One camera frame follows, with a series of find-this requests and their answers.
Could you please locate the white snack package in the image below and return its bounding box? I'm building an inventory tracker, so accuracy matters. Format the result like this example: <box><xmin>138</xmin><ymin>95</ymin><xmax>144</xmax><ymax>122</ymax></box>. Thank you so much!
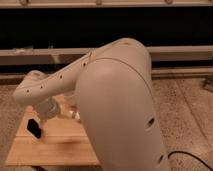
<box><xmin>69</xmin><ymin>111</ymin><xmax>81</xmax><ymax>122</ymax></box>

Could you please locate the wooden table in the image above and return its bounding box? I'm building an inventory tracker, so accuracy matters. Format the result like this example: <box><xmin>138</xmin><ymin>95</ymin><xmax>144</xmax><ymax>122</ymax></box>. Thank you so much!
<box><xmin>5</xmin><ymin>106</ymin><xmax>99</xmax><ymax>166</ymax></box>

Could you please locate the grey metal rail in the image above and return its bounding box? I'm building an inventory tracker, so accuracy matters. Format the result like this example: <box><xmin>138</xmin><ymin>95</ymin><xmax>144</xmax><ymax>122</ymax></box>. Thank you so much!
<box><xmin>0</xmin><ymin>45</ymin><xmax>213</xmax><ymax>66</ymax></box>

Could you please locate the black floor cable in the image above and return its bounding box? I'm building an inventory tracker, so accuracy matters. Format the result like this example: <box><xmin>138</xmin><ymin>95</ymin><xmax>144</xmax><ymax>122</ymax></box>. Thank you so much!
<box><xmin>167</xmin><ymin>150</ymin><xmax>213</xmax><ymax>171</ymax></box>

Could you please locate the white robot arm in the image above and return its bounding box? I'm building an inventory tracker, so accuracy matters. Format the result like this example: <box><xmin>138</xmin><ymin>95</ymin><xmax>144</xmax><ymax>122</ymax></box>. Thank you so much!
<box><xmin>14</xmin><ymin>38</ymin><xmax>171</xmax><ymax>171</ymax></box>

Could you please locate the black eraser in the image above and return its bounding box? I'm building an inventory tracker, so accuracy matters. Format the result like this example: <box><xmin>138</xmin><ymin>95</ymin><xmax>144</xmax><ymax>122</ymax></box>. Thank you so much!
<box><xmin>27</xmin><ymin>119</ymin><xmax>42</xmax><ymax>139</ymax></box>

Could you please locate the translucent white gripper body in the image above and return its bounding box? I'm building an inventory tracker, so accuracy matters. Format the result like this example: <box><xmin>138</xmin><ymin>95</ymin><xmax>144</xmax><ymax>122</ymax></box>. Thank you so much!
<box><xmin>34</xmin><ymin>97</ymin><xmax>61</xmax><ymax>120</ymax></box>

